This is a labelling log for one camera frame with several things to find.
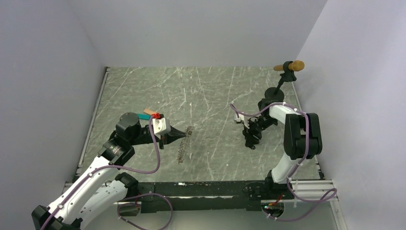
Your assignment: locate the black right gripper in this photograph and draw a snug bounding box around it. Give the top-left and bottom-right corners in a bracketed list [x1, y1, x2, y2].
[243, 117, 278, 148]

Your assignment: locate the large ring of keys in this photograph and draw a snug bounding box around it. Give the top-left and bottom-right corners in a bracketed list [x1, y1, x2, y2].
[177, 126, 195, 165]

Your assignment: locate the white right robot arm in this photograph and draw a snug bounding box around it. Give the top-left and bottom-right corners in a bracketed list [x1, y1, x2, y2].
[234, 99, 322, 199]

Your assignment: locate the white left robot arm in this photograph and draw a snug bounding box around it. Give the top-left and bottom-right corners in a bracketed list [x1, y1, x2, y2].
[32, 112, 188, 230]

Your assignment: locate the orange rectangular block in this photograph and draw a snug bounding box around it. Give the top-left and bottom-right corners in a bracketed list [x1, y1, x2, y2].
[143, 108, 156, 115]

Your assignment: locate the teal rectangular block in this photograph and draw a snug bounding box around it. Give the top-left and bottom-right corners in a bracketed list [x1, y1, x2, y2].
[137, 114, 151, 120]

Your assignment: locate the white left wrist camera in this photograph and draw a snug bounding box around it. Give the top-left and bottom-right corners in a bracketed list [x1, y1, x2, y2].
[151, 113, 170, 134]

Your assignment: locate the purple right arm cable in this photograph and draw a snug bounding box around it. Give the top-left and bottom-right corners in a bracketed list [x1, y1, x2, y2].
[229, 102, 338, 222]

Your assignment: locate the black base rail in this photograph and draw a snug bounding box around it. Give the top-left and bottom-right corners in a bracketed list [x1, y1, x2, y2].
[125, 180, 293, 214]

